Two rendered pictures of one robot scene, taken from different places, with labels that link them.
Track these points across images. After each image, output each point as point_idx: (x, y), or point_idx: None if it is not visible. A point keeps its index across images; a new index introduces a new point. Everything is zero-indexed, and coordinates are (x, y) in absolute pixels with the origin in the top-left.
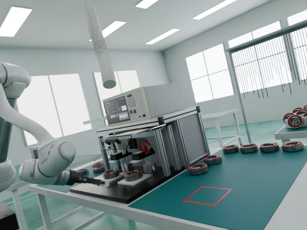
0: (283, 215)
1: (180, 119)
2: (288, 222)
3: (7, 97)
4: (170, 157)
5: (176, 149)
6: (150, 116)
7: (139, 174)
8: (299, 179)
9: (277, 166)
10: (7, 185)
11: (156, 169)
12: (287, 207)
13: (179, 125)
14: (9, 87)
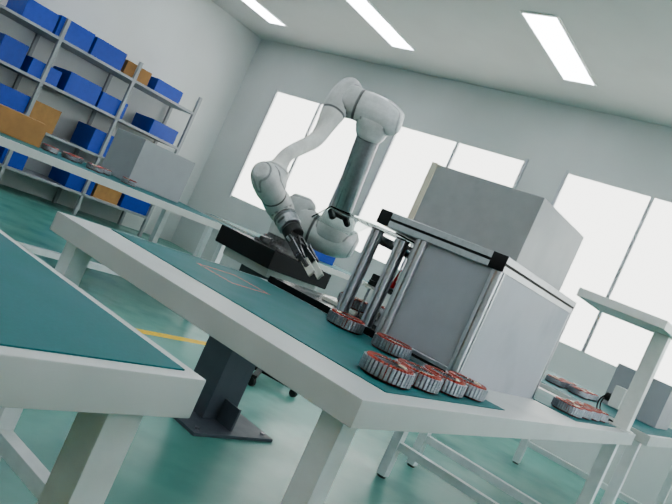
0: (128, 242)
1: (432, 248)
2: (113, 235)
3: (358, 136)
4: None
5: (382, 289)
6: (414, 219)
7: None
8: (206, 287)
9: (283, 320)
10: (329, 249)
11: None
12: (140, 249)
13: (417, 253)
14: (358, 122)
